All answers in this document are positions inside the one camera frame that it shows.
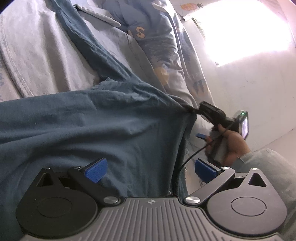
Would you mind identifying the light blue pants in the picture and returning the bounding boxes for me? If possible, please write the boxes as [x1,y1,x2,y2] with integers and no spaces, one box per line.
[0,0,167,102]

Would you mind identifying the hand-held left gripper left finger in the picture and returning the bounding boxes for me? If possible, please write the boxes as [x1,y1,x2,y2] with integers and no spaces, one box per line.
[35,158,121,205]

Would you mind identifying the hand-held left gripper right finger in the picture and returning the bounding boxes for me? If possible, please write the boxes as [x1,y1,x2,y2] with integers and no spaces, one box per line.
[184,158,267,205]

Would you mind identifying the black cable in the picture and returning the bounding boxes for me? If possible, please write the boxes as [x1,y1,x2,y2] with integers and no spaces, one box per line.
[172,130,228,197]

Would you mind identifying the printed blue grey duvet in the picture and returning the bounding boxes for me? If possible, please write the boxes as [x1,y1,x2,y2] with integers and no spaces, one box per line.
[102,0,216,121]

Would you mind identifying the person's right forearm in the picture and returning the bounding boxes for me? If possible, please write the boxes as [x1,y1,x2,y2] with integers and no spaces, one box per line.
[236,148,296,241]

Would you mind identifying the window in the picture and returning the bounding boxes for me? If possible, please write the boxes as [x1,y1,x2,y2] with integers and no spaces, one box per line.
[192,0,295,67]

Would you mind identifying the person's right hand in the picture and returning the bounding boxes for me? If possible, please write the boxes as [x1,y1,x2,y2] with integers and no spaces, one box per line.
[205,125,251,165]

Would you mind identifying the dark teal t-shirt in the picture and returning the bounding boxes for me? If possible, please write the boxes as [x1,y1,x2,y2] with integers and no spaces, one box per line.
[0,0,199,234]

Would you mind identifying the orange wall sticker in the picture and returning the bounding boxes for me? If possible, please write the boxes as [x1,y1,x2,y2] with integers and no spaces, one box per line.
[180,3,203,11]

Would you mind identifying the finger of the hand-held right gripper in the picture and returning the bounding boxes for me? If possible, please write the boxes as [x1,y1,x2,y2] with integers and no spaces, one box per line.
[198,101,226,124]

